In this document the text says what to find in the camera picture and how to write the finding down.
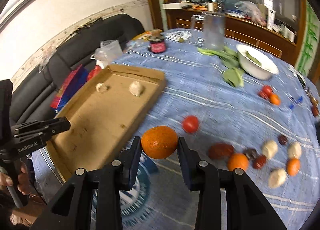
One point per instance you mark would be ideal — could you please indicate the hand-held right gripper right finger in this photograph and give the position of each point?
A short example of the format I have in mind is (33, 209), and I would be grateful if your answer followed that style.
(185, 167)

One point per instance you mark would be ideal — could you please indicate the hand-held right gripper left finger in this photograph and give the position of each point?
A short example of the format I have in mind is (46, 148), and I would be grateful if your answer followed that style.
(132, 170)

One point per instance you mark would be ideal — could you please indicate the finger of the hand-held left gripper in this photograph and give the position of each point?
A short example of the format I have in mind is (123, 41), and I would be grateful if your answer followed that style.
(50, 126)

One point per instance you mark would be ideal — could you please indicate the orange mandarin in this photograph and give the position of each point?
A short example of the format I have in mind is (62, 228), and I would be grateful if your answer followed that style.
(274, 99)
(293, 167)
(238, 162)
(159, 142)

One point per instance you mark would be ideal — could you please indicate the shallow cardboard box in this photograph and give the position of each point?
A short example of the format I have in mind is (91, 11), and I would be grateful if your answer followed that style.
(100, 119)

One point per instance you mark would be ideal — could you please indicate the dark red jujube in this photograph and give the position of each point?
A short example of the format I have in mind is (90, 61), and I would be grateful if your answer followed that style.
(283, 139)

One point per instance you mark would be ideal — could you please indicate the person's left hand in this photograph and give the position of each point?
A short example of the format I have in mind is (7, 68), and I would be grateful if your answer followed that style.
(24, 180)

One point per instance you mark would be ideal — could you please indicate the red and blue box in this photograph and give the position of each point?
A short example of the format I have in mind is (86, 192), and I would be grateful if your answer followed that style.
(68, 89)

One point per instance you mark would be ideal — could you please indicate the red tomato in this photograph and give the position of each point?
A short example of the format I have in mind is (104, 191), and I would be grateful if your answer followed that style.
(267, 90)
(190, 124)

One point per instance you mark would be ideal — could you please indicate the blue checked tablecloth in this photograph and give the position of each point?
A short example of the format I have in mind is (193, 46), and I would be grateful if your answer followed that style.
(212, 109)

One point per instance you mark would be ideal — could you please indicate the dark purple fruit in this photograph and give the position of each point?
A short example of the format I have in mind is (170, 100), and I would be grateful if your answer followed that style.
(250, 153)

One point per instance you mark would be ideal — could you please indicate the red snack bag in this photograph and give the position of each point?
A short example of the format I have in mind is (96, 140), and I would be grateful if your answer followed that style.
(93, 72)

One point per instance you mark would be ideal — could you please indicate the black sofa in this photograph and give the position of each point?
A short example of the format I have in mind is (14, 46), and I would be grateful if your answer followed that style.
(82, 44)

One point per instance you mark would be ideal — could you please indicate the clear plastic bag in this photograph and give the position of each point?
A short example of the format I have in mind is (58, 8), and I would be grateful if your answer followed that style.
(108, 51)

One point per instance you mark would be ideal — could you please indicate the pink label jar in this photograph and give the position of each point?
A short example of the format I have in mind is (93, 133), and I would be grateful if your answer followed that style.
(157, 46)

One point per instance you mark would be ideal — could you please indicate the white bowl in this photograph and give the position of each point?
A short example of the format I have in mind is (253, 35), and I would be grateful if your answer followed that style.
(260, 66)

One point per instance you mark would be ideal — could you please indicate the blue marker pen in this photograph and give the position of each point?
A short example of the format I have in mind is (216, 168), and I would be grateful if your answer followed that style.
(296, 102)

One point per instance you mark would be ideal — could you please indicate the green vegetable in bowl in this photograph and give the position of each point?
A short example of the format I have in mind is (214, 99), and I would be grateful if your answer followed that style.
(252, 57)

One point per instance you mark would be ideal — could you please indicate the patterned white plate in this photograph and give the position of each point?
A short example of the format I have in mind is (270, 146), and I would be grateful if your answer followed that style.
(178, 36)

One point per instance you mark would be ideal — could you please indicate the clear plastic pitcher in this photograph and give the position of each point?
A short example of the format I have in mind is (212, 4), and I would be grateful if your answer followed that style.
(213, 31)

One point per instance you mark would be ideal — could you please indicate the clear drinking glass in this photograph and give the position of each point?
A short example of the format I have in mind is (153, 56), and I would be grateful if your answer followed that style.
(196, 22)

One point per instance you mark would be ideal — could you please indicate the wooden cabinet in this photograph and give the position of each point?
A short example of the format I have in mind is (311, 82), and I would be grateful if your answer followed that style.
(250, 33)

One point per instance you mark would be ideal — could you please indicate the flat white box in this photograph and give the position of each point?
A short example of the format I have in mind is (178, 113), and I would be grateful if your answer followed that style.
(172, 6)

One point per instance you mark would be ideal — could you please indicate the plastic bag with goods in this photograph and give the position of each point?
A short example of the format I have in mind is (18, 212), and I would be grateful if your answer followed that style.
(251, 10)

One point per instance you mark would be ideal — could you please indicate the green bamboo wall decal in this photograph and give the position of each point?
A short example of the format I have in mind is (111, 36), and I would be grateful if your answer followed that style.
(308, 44)

